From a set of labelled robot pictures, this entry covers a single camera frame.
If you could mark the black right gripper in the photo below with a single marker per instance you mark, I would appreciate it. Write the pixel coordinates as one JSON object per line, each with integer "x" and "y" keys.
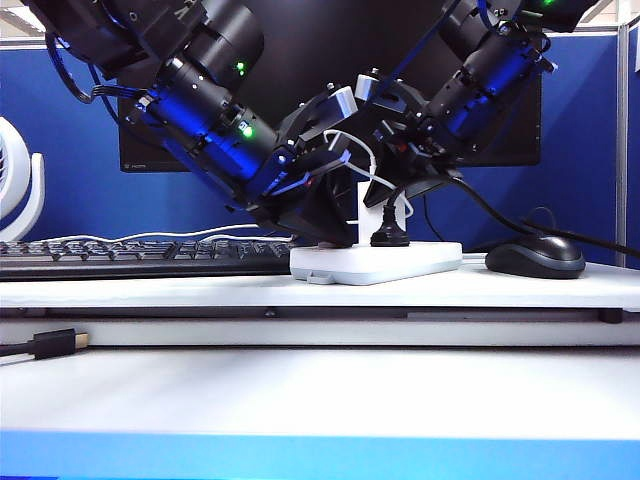
{"x": 405, "y": 130}

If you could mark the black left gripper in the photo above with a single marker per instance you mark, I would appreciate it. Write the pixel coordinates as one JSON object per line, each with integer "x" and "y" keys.
{"x": 295, "y": 165}

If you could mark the white charger block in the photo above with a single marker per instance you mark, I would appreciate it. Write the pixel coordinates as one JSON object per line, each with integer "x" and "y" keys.
{"x": 370, "y": 222}

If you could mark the white power strip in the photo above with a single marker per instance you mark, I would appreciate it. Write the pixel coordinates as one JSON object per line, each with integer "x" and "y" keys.
{"x": 375, "y": 262}

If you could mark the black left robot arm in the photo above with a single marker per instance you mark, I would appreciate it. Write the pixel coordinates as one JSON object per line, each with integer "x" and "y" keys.
{"x": 210, "y": 100}

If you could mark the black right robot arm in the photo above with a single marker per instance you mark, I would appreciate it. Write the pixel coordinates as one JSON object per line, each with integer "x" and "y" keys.
{"x": 490, "y": 75}

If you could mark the black grey computer mouse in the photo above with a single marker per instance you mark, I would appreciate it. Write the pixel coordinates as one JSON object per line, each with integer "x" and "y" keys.
{"x": 537, "y": 257}

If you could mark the black ASUS monitor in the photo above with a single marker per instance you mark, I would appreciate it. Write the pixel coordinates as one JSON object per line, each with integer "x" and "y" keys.
{"x": 320, "y": 45}

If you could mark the black keyboard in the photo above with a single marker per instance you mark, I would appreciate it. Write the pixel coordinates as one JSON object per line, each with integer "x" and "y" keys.
{"x": 125, "y": 262}

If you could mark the narrow blue partition panel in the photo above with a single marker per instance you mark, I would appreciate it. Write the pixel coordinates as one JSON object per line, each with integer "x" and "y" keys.
{"x": 635, "y": 175}

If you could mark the black rubber shelf foot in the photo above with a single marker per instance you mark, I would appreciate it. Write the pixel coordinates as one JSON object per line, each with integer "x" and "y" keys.
{"x": 611, "y": 316}

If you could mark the white paper sheet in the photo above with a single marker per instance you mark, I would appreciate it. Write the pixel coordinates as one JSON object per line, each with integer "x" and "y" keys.
{"x": 637, "y": 52}

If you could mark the wide blue partition panel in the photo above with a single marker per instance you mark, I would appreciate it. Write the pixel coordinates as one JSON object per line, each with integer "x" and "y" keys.
{"x": 65, "y": 110}

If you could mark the white desk fan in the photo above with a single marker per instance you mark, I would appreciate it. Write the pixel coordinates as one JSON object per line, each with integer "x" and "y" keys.
{"x": 17, "y": 165}

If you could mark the silver partition post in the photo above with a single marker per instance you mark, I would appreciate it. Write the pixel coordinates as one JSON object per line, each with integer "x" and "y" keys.
{"x": 622, "y": 150}

